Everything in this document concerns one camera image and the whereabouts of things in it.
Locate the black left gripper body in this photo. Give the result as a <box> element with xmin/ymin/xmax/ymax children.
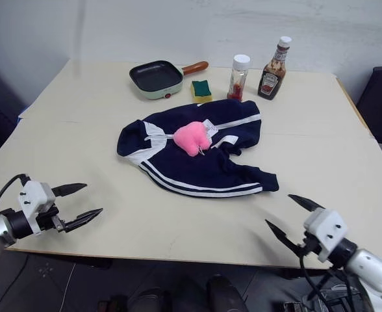
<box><xmin>34</xmin><ymin>207</ymin><xmax>67</xmax><ymax>233</ymax></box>

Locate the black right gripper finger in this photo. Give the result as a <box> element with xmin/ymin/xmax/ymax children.
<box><xmin>264</xmin><ymin>219</ymin><xmax>305</xmax><ymax>257</ymax></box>
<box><xmin>287</xmin><ymin>194</ymin><xmax>325</xmax><ymax>213</ymax></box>

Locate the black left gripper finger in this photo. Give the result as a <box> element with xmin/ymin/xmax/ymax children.
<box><xmin>62</xmin><ymin>208</ymin><xmax>104</xmax><ymax>233</ymax></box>
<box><xmin>50</xmin><ymin>183</ymin><xmax>88</xmax><ymax>198</ymax></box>

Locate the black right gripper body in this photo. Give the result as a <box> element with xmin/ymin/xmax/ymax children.
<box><xmin>296</xmin><ymin>231</ymin><xmax>324</xmax><ymax>258</ymax></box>

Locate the navy jacket with white stripes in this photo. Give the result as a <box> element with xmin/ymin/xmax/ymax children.
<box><xmin>116</xmin><ymin>98</ymin><xmax>281</xmax><ymax>198</ymax></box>

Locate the black chair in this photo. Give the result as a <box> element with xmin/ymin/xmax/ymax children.
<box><xmin>355</xmin><ymin>66</ymin><xmax>382</xmax><ymax>148</ymax></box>

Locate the brown ketchup bottle white cap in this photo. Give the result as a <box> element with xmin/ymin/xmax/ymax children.
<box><xmin>257</xmin><ymin>36</ymin><xmax>293</xmax><ymax>100</ymax></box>

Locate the pink plush toy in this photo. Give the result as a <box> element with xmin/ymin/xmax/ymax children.
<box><xmin>172</xmin><ymin>119</ymin><xmax>220</xmax><ymax>159</ymax></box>

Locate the green square electric pan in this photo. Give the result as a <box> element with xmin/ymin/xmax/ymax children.
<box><xmin>128</xmin><ymin>60</ymin><xmax>210</xmax><ymax>101</ymax></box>

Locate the clear jar with white cap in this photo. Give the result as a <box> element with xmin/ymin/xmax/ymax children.
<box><xmin>226</xmin><ymin>54</ymin><xmax>251</xmax><ymax>101</ymax></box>

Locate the yellow and green sponge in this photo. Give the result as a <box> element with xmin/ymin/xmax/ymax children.
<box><xmin>190</xmin><ymin>79</ymin><xmax>214</xmax><ymax>104</ymax></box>

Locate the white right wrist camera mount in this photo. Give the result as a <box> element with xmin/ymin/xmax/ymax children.
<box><xmin>303</xmin><ymin>208</ymin><xmax>349</xmax><ymax>263</ymax></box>

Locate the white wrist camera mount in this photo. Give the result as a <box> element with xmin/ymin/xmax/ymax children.
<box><xmin>303</xmin><ymin>208</ymin><xmax>349</xmax><ymax>263</ymax></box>
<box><xmin>18</xmin><ymin>180</ymin><xmax>57</xmax><ymax>235</ymax></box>

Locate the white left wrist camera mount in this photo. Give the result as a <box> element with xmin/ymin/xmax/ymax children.
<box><xmin>18</xmin><ymin>180</ymin><xmax>57</xmax><ymax>235</ymax></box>

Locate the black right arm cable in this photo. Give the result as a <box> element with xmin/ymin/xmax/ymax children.
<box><xmin>298</xmin><ymin>250</ymin><xmax>370</xmax><ymax>305</ymax></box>

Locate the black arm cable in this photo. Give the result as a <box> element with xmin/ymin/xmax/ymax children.
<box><xmin>0</xmin><ymin>174</ymin><xmax>31</xmax><ymax>218</ymax></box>
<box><xmin>298</xmin><ymin>250</ymin><xmax>370</xmax><ymax>305</ymax></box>

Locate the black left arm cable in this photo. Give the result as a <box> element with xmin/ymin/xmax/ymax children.
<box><xmin>0</xmin><ymin>174</ymin><xmax>31</xmax><ymax>218</ymax></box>

